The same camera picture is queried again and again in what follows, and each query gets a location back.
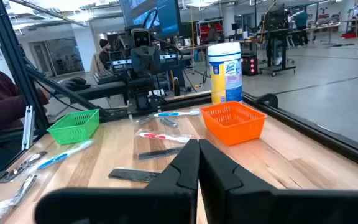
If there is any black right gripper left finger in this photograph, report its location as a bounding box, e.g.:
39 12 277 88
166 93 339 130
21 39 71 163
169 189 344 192
34 139 200 224

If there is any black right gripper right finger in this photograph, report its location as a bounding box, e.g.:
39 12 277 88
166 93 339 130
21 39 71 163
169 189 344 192
198 139 358 224

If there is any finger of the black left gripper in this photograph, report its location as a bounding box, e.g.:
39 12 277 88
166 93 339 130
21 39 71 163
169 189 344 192
131 45 147 75
145 45 162 75

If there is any black comb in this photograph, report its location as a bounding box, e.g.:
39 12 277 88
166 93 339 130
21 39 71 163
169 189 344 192
0 151 48 184
137 146 185 162
108 167 162 184

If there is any blue toothbrush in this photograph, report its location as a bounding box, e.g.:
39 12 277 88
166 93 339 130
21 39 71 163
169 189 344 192
152 109 201 119
35 139 94 171

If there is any person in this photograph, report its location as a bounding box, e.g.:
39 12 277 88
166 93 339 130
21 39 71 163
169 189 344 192
99 39 113 70
0 60 51 133
293 7 309 45
208 23 219 44

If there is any black keyboard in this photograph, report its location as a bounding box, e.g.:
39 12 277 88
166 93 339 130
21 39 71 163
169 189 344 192
93 70 122 85

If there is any large dark display screen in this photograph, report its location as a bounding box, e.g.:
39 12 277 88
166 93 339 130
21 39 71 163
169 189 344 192
119 0 181 40

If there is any black computer mouse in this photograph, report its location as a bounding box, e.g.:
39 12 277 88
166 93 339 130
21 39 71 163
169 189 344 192
57 77 91 93

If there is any red storage shelf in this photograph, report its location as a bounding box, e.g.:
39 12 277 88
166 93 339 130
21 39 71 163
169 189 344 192
196 19 225 44

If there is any red toothbrush in clear wrapper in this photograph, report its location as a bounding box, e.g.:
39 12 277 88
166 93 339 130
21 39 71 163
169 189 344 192
134 128 193 144

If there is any Lysol wipes canister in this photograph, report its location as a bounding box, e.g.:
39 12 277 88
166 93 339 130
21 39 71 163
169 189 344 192
207 42 244 105

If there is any green plastic basket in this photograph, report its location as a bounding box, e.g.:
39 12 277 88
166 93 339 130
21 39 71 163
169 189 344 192
47 108 101 146

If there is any orange plastic basket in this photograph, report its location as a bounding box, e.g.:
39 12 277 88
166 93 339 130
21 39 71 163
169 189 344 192
200 100 267 147

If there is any computer tower with red lights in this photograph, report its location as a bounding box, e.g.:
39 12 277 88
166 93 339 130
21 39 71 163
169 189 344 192
241 52 259 77

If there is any black rolling monitor stand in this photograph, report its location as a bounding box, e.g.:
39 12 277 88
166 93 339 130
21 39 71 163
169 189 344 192
258 2 297 77

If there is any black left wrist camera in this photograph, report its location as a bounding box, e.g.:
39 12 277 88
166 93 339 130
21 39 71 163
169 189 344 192
131 27 152 48

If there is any black aluminium table frame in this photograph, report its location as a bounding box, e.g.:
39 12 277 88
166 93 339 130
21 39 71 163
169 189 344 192
0 0 358 194

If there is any black frame clamp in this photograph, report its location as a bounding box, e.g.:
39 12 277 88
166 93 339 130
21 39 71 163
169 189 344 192
255 93 279 108

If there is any silver metal bracket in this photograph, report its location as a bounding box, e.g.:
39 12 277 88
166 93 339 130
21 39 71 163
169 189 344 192
22 105 35 152

